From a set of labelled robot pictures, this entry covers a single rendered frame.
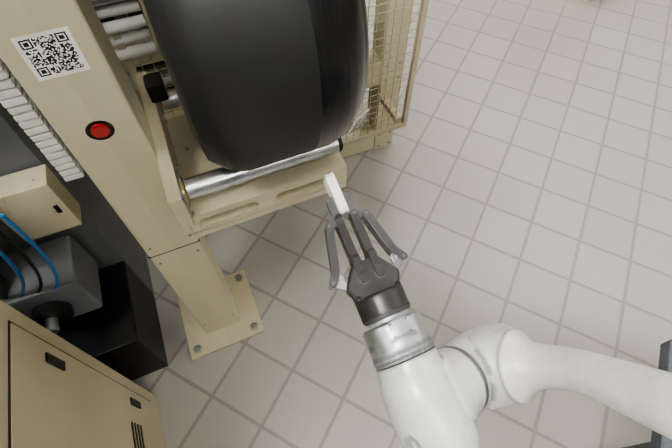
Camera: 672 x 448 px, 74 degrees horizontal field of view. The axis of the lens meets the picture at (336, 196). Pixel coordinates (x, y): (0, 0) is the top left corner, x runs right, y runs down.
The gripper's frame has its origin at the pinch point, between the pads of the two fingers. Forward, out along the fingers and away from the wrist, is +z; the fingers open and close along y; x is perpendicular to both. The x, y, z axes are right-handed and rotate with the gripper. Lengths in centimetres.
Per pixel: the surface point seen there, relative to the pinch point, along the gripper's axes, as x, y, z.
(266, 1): -22.0, 3.7, 19.9
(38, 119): 3, 40, 30
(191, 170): 33.5, 21.8, 28.6
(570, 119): 118, -157, 36
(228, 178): 19.0, 14.6, 17.2
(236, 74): -16.1, 9.7, 15.0
